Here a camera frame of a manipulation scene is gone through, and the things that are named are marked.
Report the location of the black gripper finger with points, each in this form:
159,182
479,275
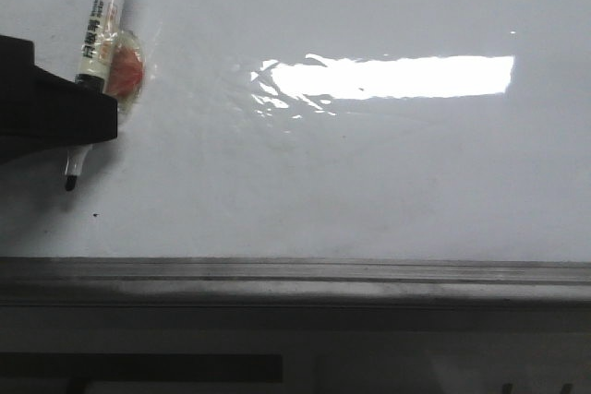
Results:
41,111

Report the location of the red magnet taped to marker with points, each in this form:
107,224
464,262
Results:
126,73

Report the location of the white black whiteboard marker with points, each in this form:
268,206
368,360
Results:
98,47

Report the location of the black strip below whiteboard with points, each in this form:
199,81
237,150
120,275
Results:
202,368

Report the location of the white whiteboard with metal frame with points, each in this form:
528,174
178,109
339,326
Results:
419,164

